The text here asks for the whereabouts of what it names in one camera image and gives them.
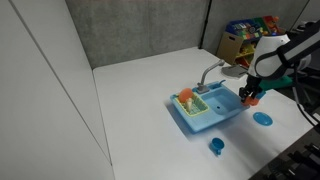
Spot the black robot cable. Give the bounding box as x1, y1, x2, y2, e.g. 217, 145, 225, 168
292, 65, 319, 127

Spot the black stand pole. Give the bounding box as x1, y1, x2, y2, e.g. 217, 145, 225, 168
198, 0, 212, 50

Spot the blue toy saucer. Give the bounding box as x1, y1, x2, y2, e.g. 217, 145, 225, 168
252, 111, 274, 127

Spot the cream toy dish item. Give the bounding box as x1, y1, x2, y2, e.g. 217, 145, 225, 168
185, 97, 194, 112

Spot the grey toy faucet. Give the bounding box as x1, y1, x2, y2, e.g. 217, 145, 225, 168
195, 59, 226, 94

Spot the orange toy mug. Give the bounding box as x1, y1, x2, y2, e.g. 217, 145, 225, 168
241, 96, 260, 107

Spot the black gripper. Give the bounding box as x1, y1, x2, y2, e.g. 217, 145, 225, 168
238, 74, 265, 103

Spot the orange toy plate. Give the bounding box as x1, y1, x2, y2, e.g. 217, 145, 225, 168
178, 87, 194, 104

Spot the blue toy mug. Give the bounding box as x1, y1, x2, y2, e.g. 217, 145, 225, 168
209, 137, 225, 157

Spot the blue toy sink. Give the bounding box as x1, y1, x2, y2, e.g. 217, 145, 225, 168
169, 80, 251, 134

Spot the toy storage shelf with bins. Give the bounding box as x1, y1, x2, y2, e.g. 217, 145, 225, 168
216, 15, 287, 69

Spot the yellow-green dish rack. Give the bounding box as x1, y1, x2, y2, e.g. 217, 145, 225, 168
175, 94, 210, 117

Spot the teal wrist mount piece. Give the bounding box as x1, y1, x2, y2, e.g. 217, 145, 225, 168
259, 75, 294, 92

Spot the black equipment beside table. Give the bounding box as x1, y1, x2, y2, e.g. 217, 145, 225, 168
249, 123, 320, 180

